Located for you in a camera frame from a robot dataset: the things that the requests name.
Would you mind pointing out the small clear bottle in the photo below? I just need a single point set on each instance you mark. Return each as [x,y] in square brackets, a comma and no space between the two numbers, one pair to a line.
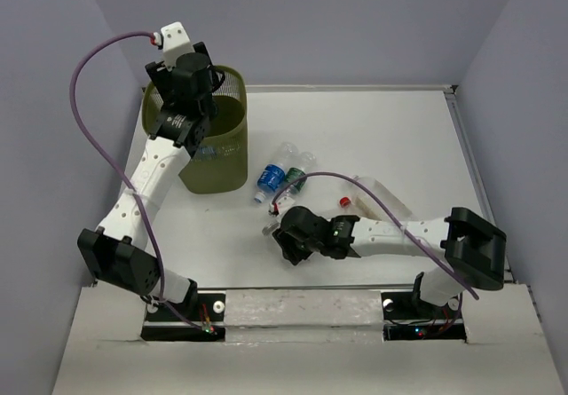
[270,228]

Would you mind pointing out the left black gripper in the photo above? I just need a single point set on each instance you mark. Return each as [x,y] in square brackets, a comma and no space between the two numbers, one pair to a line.
[161,77]

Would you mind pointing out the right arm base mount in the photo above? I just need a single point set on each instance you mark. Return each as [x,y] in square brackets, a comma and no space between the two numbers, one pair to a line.
[408,319]

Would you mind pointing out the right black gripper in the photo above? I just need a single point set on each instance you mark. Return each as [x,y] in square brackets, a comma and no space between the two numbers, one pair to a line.
[286,240]

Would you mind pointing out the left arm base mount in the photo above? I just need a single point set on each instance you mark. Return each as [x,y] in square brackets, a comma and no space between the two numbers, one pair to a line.
[161,324]

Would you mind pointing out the green label water bottle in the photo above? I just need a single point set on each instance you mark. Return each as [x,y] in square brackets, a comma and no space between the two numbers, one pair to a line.
[300,165]

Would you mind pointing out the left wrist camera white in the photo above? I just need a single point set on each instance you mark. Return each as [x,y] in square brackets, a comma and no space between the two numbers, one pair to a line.
[173,41]

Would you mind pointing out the blue label water bottle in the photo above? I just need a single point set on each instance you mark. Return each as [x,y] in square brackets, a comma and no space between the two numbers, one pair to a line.
[274,171]

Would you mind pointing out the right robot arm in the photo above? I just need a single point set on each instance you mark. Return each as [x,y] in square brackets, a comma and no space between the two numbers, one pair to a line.
[468,251]

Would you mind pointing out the aluminium table rail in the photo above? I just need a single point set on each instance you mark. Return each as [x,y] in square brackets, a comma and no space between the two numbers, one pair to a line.
[468,153]

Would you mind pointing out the large clear plastic bottle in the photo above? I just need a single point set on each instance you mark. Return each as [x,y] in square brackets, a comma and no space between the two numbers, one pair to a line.
[365,206]

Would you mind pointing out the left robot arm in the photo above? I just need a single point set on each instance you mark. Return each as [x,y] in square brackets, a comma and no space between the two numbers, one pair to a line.
[115,252]

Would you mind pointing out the red cap soda bottle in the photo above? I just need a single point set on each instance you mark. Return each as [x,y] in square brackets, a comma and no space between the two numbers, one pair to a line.
[345,202]

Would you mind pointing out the green mesh waste bin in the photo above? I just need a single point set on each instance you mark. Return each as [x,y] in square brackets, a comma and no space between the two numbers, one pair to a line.
[209,153]

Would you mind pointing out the white foam strip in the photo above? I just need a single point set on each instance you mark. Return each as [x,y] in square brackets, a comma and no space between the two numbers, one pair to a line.
[303,308]

